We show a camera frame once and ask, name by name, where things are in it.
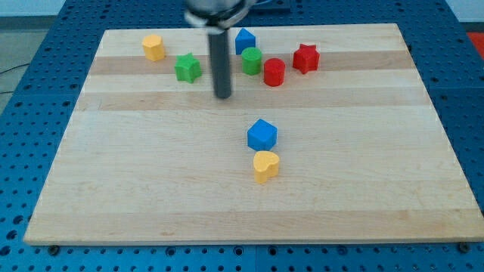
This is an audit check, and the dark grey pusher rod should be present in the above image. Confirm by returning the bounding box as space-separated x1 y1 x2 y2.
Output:
208 30 232 99

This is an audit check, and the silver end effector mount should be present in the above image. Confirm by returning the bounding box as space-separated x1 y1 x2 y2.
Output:
184 0 256 33

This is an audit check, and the green star block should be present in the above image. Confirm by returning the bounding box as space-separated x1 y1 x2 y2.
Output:
174 53 202 84

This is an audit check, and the red star block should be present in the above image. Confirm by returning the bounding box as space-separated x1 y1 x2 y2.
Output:
292 44 320 74

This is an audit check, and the wooden board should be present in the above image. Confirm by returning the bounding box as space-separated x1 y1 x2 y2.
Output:
23 23 483 246

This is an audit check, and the blue triangle block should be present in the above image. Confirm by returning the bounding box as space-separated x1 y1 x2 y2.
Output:
234 28 256 55

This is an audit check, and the green cylinder block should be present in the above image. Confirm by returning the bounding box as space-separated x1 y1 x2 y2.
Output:
241 47 262 76

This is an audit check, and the red cylinder block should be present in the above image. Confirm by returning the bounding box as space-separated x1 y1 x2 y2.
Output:
264 58 286 87

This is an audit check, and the yellow hexagon block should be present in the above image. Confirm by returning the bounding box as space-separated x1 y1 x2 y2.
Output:
142 35 166 61

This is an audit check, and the blue cube block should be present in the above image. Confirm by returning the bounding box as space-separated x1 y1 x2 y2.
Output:
247 119 278 151

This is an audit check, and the yellow heart block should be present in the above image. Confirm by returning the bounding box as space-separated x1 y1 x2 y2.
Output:
253 150 280 184

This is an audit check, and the black cable on floor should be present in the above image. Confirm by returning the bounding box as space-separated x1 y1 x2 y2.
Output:
0 62 30 95

